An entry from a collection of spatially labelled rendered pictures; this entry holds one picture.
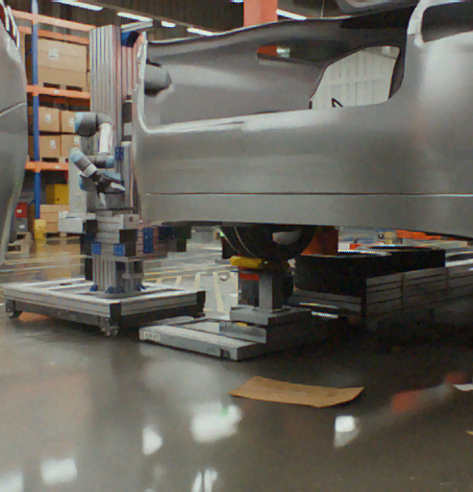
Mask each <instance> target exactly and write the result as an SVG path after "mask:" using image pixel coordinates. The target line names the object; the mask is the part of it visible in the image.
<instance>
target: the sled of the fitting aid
mask: <svg viewBox="0 0 473 492"><path fill-rule="evenodd" d="M313 332H322V319H320V318H312V316H310V318H305V319H300V320H295V321H289V322H284V323H279V324H274V325H269V326H266V325H260V324H254V323H248V322H242V321H237V320H228V321H222V322H219V334H221V335H227V336H232V337H237V338H243V339H248V340H253V341H259V342H264V343H267V342H272V341H276V340H281V339H285V338H290V337H294V336H299V335H303V334H308V333H313Z"/></svg>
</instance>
